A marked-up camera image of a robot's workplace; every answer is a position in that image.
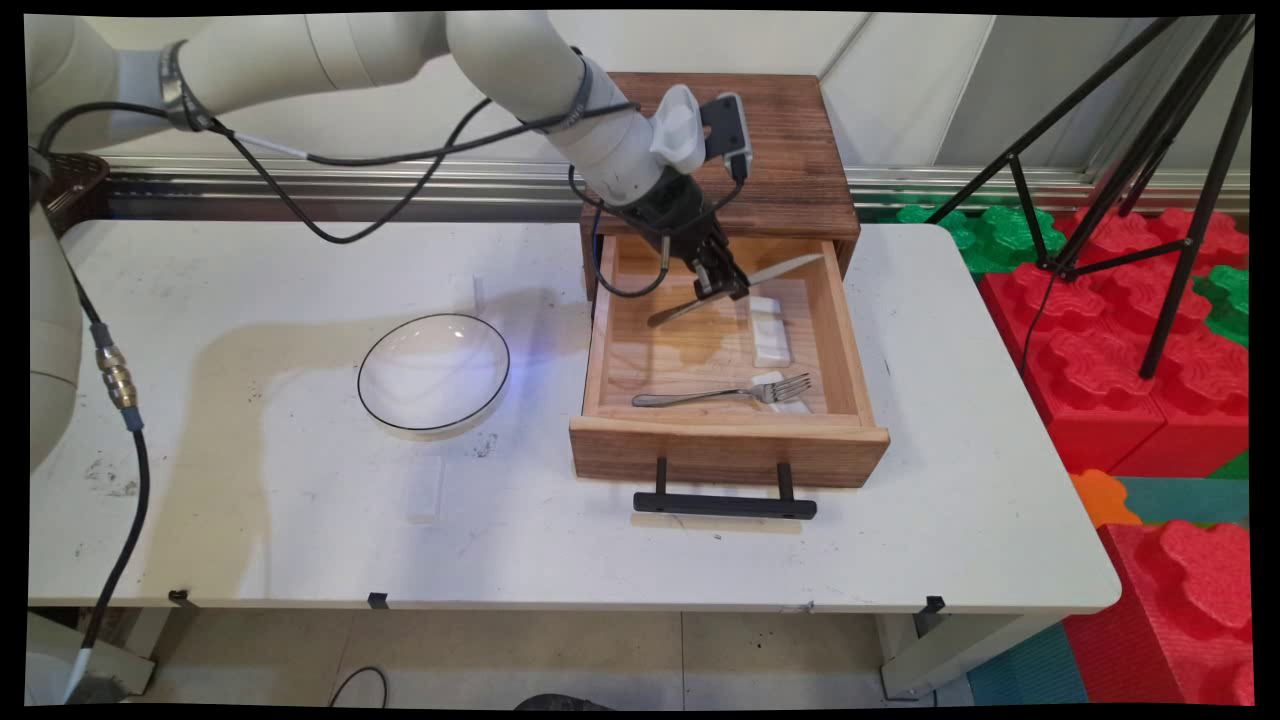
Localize white bowl with dark rim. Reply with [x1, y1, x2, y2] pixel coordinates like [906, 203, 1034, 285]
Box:
[356, 312, 513, 435]

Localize large red foam block stack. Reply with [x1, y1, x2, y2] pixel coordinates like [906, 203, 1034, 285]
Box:
[978, 206, 1251, 478]

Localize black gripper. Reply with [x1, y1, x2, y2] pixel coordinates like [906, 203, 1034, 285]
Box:
[623, 173, 752, 300]

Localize green foam block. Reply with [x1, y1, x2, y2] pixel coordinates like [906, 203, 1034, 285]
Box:
[893, 202, 1068, 277]
[1191, 264, 1251, 350]

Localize orange foam tile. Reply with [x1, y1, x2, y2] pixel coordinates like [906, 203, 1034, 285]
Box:
[1069, 469, 1143, 530]

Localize silver metal fork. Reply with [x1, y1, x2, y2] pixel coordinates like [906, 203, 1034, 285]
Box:
[631, 373, 814, 409]

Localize silver serrated table knife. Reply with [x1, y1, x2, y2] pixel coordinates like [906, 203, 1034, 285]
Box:
[647, 252, 827, 329]

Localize brown perforated corner piece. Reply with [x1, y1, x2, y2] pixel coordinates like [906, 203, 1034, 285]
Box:
[42, 151, 111, 238]

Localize white ceramic cutlery rest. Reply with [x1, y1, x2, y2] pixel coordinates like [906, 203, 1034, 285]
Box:
[751, 371, 815, 416]
[749, 295, 793, 367]

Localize thick black cable metal connector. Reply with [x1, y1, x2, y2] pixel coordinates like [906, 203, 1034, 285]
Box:
[55, 235, 152, 704]

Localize black tripod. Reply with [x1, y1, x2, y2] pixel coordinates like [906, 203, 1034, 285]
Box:
[924, 14, 1257, 380]

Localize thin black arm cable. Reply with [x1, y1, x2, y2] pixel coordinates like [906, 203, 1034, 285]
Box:
[36, 95, 643, 246]

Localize metal wall rail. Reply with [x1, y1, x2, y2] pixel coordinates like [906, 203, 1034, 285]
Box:
[98, 153, 1251, 223]

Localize black looped gripper cable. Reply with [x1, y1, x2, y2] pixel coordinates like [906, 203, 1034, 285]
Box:
[568, 165, 746, 300]

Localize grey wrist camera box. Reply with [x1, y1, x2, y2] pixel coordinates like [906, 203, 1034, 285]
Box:
[700, 92, 754, 183]

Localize teal foam mat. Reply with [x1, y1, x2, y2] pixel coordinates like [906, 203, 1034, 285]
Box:
[966, 621, 1091, 707]
[1116, 474, 1251, 528]

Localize dark wooden cabinet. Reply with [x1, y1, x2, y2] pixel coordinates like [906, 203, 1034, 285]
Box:
[580, 72, 862, 301]

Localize wooden drawer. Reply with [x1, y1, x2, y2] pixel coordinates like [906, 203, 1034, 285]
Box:
[569, 232, 892, 490]

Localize black floor cable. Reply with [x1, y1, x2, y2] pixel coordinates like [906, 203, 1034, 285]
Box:
[328, 665, 390, 710]

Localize black drawer handle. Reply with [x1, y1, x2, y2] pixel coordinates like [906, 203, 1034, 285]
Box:
[632, 458, 819, 522]

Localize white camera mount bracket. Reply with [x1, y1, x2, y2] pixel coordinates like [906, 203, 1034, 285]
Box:
[649, 84, 707, 177]

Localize white table leg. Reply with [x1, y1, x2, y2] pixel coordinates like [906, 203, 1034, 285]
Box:
[878, 611, 1063, 700]

